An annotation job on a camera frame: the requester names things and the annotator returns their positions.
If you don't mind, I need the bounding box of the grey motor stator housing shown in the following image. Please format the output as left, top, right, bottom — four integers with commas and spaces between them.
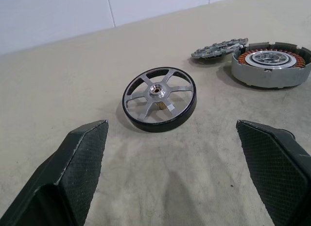
230, 41, 311, 88

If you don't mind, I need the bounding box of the black-rimmed silver spoked rotor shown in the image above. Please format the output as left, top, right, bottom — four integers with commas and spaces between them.
121, 67, 197, 133

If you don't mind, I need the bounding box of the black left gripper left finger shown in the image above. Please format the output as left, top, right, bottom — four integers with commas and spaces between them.
0, 119, 109, 226

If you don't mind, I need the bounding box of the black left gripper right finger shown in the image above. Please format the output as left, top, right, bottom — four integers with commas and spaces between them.
236, 119, 311, 226

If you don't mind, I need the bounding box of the small grey gear disc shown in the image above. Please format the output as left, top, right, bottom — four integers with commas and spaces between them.
189, 37, 249, 65

